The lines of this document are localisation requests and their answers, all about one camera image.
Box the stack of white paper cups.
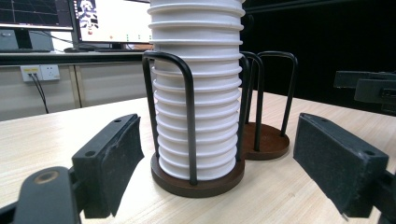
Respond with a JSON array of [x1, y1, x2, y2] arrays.
[[147, 0, 247, 182]]

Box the black wire cup rack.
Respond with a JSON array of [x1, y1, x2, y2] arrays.
[[142, 50, 299, 199]]

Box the black curtain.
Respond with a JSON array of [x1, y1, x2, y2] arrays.
[[242, 0, 396, 117]]

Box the monitor with dark screen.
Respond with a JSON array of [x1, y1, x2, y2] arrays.
[[0, 0, 74, 51]]

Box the white wall socket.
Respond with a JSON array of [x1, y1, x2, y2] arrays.
[[40, 63, 61, 81]]

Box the black keyboard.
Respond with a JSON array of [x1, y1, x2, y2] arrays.
[[0, 48, 52, 53]]

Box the wall socket with yellow label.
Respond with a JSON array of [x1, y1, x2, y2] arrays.
[[20, 64, 42, 83]]

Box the dark office desk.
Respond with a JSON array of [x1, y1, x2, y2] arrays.
[[0, 49, 153, 109]]

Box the thin black monitor cable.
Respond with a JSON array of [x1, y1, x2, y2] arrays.
[[29, 30, 73, 44]]

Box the black power cable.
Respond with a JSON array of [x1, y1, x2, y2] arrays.
[[28, 73, 50, 115]]

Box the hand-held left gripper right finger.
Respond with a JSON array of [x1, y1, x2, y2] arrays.
[[292, 112, 389, 222]]

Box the monitor with white screen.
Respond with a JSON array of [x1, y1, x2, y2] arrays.
[[69, 0, 153, 52]]

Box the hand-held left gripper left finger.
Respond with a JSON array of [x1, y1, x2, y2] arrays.
[[71, 113, 146, 219]]

